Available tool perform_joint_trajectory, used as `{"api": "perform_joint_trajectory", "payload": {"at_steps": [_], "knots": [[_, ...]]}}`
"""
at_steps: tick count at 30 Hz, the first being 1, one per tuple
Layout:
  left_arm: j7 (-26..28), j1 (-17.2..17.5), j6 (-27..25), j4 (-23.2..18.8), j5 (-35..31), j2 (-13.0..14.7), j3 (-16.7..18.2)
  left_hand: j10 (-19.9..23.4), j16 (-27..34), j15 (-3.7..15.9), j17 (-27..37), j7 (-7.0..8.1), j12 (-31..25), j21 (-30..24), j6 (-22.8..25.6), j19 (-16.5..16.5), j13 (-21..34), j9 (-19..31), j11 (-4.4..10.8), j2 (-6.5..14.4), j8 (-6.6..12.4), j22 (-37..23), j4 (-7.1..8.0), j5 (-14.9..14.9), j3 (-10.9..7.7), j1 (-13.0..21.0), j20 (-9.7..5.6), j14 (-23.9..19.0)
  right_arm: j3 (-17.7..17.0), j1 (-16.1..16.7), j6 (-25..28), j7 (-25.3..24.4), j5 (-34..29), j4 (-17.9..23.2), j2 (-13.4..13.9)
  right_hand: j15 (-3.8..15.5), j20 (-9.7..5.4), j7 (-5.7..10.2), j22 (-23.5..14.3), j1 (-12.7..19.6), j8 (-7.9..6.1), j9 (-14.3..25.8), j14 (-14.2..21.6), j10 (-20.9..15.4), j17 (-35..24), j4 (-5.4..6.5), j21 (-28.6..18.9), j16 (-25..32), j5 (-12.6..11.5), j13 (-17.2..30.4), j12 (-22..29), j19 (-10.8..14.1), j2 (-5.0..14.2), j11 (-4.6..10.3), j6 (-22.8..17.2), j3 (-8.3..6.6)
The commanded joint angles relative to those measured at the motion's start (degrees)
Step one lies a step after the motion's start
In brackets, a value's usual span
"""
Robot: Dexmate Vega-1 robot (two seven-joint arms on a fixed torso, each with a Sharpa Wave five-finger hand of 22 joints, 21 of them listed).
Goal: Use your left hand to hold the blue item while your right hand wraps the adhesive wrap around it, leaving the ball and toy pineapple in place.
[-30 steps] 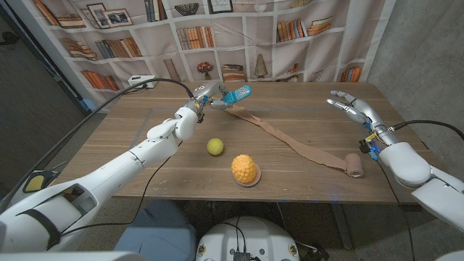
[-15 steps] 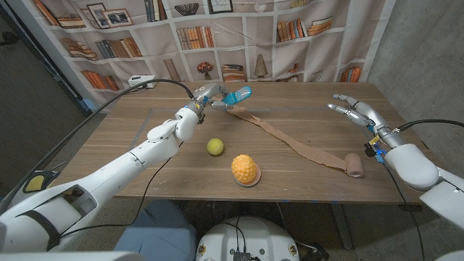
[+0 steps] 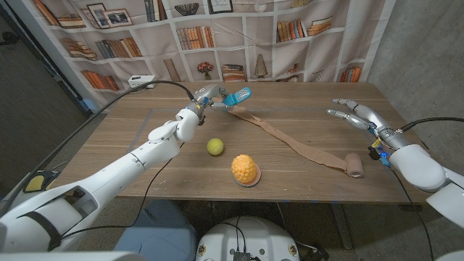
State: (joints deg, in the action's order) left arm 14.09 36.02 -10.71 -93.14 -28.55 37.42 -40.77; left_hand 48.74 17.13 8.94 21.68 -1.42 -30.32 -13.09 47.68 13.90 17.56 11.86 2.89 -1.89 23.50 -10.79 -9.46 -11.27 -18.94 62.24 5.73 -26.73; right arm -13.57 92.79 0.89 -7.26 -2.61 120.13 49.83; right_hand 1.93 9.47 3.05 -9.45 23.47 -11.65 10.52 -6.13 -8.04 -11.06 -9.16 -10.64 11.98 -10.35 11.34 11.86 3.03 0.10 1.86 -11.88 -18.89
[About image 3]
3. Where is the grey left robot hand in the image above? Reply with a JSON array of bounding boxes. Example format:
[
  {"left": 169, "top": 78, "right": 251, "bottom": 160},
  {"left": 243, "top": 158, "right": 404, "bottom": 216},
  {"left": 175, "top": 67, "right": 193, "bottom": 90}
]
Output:
[{"left": 188, "top": 83, "right": 233, "bottom": 120}]

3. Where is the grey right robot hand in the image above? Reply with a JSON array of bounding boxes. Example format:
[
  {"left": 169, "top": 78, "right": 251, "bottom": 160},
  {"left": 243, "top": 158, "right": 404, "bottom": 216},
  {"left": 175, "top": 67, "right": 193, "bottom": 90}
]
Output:
[{"left": 326, "top": 98, "right": 410, "bottom": 150}]

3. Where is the blue plastic brush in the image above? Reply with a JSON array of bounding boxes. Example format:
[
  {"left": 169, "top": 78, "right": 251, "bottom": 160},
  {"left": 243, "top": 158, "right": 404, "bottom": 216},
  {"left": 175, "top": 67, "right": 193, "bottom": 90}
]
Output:
[{"left": 222, "top": 86, "right": 252, "bottom": 107}]

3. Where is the beige nylon stocking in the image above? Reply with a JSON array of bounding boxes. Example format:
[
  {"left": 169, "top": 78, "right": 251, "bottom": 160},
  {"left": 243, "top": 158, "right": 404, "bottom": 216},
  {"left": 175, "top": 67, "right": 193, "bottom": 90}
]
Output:
[{"left": 212, "top": 94, "right": 365, "bottom": 178}]

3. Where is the yellow tennis ball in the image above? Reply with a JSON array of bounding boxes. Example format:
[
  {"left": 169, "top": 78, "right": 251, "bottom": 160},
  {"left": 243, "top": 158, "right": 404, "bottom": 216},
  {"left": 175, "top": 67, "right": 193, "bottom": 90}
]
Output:
[{"left": 207, "top": 138, "right": 225, "bottom": 157}]

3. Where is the yellow toy pineapple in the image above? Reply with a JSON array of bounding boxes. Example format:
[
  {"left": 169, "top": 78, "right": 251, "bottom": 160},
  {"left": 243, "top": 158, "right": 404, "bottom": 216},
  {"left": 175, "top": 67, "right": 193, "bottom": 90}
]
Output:
[{"left": 231, "top": 154, "right": 257, "bottom": 184}]

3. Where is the white power strip box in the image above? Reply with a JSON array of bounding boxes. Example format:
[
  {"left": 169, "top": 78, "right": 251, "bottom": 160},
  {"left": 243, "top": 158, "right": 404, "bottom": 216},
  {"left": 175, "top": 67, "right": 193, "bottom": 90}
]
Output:
[{"left": 128, "top": 75, "right": 157, "bottom": 89}]

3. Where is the printed bookshelf backdrop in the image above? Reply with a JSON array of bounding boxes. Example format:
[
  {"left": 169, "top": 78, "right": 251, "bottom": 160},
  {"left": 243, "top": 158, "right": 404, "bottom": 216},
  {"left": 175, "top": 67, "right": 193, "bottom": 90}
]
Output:
[{"left": 30, "top": 0, "right": 396, "bottom": 112}]

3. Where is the grey table leg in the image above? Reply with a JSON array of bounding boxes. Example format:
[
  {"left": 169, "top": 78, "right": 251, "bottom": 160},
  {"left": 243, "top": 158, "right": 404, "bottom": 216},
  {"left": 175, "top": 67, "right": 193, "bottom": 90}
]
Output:
[{"left": 329, "top": 202, "right": 353, "bottom": 250}]

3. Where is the black floor adapter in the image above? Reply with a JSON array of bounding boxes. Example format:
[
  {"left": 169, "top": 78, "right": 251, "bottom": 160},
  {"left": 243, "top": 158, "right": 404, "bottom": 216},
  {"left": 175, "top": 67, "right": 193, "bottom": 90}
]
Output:
[{"left": 295, "top": 241, "right": 331, "bottom": 261}]

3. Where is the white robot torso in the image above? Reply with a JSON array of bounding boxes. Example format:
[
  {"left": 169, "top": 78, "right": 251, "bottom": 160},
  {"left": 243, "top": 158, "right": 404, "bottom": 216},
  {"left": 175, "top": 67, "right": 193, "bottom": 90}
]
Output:
[{"left": 195, "top": 216, "right": 301, "bottom": 261}]

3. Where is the yellow and black pad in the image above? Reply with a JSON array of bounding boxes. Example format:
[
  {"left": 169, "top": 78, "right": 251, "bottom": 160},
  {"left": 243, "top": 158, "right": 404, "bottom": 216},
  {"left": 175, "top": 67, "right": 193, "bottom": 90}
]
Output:
[{"left": 22, "top": 170, "right": 61, "bottom": 194}]

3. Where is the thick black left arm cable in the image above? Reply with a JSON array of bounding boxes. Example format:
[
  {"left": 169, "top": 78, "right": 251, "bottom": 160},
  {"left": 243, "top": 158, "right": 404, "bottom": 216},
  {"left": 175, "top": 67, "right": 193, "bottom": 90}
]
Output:
[{"left": 0, "top": 80, "right": 195, "bottom": 218}]

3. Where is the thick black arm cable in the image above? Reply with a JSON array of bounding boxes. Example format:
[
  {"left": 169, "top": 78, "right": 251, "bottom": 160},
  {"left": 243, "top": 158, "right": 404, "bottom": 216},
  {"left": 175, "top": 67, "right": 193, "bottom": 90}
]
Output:
[
  {"left": 0, "top": 80, "right": 195, "bottom": 218},
  {"left": 400, "top": 116, "right": 464, "bottom": 133}
]

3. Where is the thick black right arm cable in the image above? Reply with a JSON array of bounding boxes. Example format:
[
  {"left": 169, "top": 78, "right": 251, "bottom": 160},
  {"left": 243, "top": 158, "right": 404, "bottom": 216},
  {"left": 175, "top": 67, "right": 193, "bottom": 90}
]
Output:
[{"left": 400, "top": 116, "right": 464, "bottom": 133}]

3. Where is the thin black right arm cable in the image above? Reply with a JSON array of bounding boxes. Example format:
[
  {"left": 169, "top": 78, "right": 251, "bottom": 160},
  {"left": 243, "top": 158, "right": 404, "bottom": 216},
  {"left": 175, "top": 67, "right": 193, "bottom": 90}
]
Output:
[{"left": 389, "top": 168, "right": 434, "bottom": 261}]

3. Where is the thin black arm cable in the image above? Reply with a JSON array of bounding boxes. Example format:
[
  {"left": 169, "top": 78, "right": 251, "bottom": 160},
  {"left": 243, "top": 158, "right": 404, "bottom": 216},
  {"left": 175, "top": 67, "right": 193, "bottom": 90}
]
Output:
[
  {"left": 59, "top": 141, "right": 186, "bottom": 240},
  {"left": 389, "top": 168, "right": 434, "bottom": 261}
]

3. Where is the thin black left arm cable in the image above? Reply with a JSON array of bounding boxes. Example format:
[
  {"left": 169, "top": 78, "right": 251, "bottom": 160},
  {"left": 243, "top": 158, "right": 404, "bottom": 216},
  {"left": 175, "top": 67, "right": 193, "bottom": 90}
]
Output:
[{"left": 59, "top": 141, "right": 186, "bottom": 240}]

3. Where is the black torso cable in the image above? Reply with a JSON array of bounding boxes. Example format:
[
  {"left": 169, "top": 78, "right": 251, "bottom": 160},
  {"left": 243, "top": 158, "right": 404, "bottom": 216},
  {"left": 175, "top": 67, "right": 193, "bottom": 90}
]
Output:
[{"left": 217, "top": 216, "right": 248, "bottom": 254}]

